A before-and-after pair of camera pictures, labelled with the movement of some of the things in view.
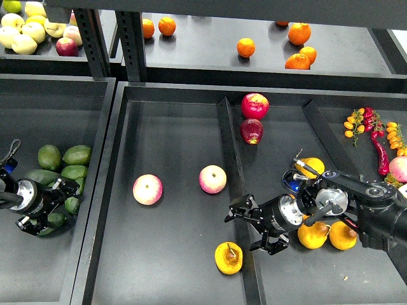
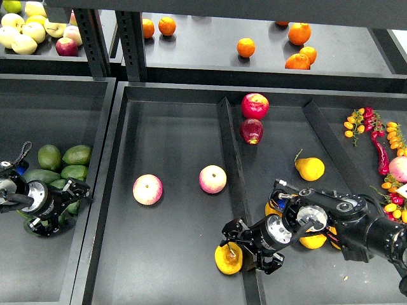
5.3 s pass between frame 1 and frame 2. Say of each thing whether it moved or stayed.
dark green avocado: stayed
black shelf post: stayed
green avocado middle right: stayed
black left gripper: moved
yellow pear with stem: stayed
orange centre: stayed
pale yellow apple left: stayed
